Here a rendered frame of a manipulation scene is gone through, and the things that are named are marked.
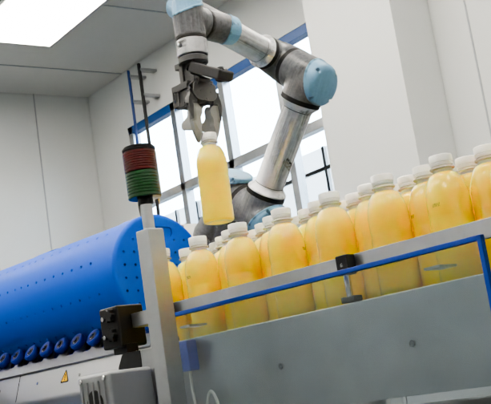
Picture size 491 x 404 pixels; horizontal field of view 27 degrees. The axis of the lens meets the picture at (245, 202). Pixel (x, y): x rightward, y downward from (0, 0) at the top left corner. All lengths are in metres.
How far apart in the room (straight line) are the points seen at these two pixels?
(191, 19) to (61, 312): 0.79
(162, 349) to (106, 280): 0.57
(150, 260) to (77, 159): 6.63
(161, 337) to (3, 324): 1.03
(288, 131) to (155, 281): 1.06
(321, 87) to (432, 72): 2.73
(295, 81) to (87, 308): 0.84
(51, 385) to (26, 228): 5.52
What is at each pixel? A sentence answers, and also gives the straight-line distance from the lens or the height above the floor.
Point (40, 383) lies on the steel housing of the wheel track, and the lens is 2.68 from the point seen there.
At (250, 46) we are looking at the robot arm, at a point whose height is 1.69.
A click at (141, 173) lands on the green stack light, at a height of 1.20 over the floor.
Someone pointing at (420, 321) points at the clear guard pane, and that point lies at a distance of 1.55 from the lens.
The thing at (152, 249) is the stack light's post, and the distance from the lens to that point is 1.85.
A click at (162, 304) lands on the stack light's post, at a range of 1.84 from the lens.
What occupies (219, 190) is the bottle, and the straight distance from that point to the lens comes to 2.29.
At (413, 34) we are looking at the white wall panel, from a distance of 5.46.
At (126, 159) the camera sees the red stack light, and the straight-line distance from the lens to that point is 1.89.
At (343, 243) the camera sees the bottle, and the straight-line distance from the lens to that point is 1.81.
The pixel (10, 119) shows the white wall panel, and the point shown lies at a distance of 8.31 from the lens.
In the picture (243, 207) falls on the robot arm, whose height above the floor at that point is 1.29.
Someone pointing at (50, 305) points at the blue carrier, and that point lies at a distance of 2.59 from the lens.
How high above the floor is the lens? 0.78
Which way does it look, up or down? 10 degrees up
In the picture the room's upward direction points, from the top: 9 degrees counter-clockwise
